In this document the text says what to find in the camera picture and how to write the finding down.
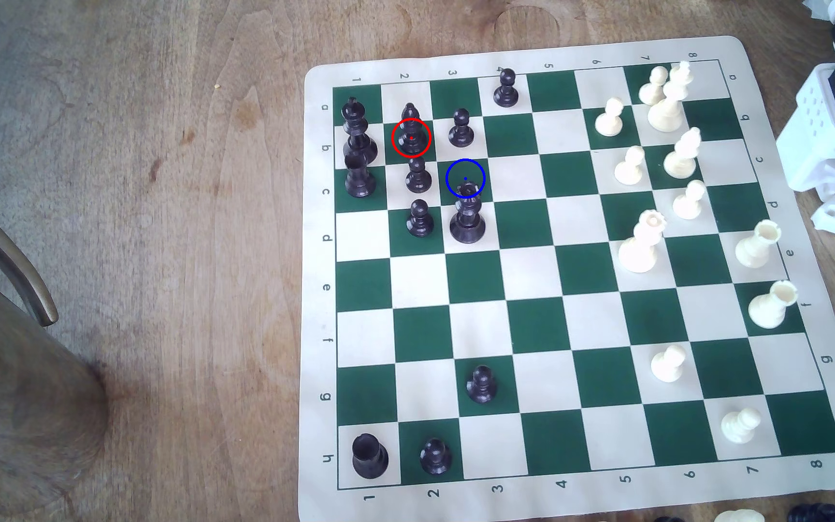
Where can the black bishop chess piece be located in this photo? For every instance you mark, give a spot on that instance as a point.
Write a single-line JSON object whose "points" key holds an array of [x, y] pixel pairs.
{"points": [[411, 134]]}

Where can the black pawn chess piece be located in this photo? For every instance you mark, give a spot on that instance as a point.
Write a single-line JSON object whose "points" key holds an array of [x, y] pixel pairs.
{"points": [[461, 129], [420, 219], [482, 385], [418, 176], [435, 457], [506, 89]]}

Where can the black queen chess piece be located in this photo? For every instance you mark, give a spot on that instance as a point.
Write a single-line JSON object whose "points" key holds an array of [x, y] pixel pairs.
{"points": [[467, 217]]}

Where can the black rook chess piece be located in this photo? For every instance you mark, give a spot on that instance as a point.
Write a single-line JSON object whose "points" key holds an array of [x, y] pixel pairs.
{"points": [[359, 180], [369, 457]]}

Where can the green and white chess mat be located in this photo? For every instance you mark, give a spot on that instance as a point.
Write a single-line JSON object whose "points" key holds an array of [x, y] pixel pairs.
{"points": [[533, 326]]}

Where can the black king chess piece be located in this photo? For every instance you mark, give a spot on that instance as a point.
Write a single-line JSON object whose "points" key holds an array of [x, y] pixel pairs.
{"points": [[358, 134]]}

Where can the white queen chess piece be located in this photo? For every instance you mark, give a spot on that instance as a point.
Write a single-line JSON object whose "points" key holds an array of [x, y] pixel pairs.
{"points": [[641, 246]]}

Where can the white pawn chess piece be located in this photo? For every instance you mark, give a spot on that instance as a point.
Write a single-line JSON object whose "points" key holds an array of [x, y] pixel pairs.
{"points": [[630, 167], [669, 364], [740, 425], [654, 87], [690, 201], [610, 118]]}

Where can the white bishop chess piece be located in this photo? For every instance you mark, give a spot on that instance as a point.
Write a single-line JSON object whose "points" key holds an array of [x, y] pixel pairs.
{"points": [[682, 156]]}

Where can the white king chess piece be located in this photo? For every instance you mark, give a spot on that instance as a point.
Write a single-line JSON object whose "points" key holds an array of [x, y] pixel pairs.
{"points": [[668, 105]]}

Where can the white rook chess piece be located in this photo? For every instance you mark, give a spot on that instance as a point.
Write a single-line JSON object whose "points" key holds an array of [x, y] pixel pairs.
{"points": [[757, 246], [771, 306]]}

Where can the white captured chess piece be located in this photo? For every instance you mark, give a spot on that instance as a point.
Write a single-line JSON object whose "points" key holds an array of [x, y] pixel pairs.
{"points": [[740, 517]]}

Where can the grey metal bar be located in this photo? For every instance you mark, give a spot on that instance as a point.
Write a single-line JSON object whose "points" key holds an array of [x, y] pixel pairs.
{"points": [[8, 257]]}

